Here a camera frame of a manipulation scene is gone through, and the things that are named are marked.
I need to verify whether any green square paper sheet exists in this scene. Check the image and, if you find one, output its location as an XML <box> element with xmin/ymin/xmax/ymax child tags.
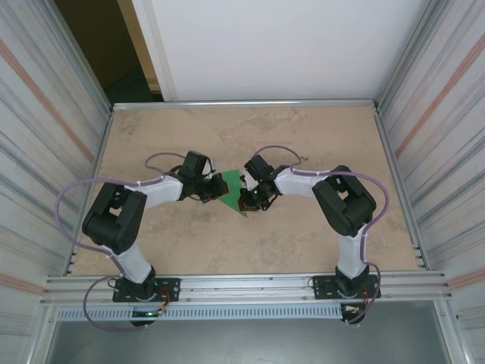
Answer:
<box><xmin>219</xmin><ymin>168</ymin><xmax>252</xmax><ymax>220</ymax></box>

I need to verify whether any grey metal sheet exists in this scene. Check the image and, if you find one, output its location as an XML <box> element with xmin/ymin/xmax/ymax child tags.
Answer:
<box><xmin>45</xmin><ymin>320</ymin><xmax>454</xmax><ymax>364</ymax></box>

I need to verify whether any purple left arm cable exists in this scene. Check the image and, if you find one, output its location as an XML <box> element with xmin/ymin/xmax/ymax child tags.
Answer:
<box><xmin>55</xmin><ymin>151</ymin><xmax>190</xmax><ymax>333</ymax></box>

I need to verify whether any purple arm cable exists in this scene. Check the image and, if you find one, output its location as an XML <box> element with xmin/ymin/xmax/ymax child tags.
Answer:
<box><xmin>55</xmin><ymin>151</ymin><xmax>190</xmax><ymax>333</ymax></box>
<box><xmin>252</xmin><ymin>145</ymin><xmax>391</xmax><ymax>327</ymax></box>

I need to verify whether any wide aluminium mounting rail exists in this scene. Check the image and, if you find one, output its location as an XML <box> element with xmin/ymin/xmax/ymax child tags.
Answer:
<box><xmin>39</xmin><ymin>269</ymin><xmax>454</xmax><ymax>307</ymax></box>

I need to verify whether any aluminium table edge rail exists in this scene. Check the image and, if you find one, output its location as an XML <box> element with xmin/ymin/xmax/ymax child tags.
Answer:
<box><xmin>111</xmin><ymin>99</ymin><xmax>381</xmax><ymax>112</ymax></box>
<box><xmin>62</xmin><ymin>108</ymin><xmax>117</xmax><ymax>276</ymax></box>
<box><xmin>373</xmin><ymin>105</ymin><xmax>431</xmax><ymax>271</ymax></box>

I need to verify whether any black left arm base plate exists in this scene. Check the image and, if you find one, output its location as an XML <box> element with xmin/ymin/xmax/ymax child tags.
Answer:
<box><xmin>112</xmin><ymin>278</ymin><xmax>181</xmax><ymax>303</ymax></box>

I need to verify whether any slotted grey cable duct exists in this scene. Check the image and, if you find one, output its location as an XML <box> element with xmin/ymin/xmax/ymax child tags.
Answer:
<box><xmin>55</xmin><ymin>305</ymin><xmax>344</xmax><ymax>322</ymax></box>

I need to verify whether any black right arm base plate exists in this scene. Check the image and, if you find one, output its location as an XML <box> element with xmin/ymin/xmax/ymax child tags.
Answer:
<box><xmin>312</xmin><ymin>275</ymin><xmax>380</xmax><ymax>300</ymax></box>

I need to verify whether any orange wire bundle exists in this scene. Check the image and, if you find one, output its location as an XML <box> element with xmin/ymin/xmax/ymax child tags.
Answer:
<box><xmin>359</xmin><ymin>287</ymin><xmax>374</xmax><ymax>315</ymax></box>
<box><xmin>158</xmin><ymin>287</ymin><xmax>171</xmax><ymax>316</ymax></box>

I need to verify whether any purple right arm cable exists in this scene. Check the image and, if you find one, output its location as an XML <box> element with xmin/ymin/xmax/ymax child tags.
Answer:
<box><xmin>252</xmin><ymin>145</ymin><xmax>391</xmax><ymax>327</ymax></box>

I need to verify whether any white door frame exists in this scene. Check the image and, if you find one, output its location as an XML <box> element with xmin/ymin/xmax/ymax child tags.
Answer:
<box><xmin>130</xmin><ymin>0</ymin><xmax>179</xmax><ymax>102</ymax></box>

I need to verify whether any translucent ribbed enclosure panel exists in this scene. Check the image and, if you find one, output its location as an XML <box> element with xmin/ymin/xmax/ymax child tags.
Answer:
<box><xmin>380</xmin><ymin>0</ymin><xmax>485</xmax><ymax>364</ymax></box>
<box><xmin>0</xmin><ymin>0</ymin><xmax>111</xmax><ymax>364</ymax></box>

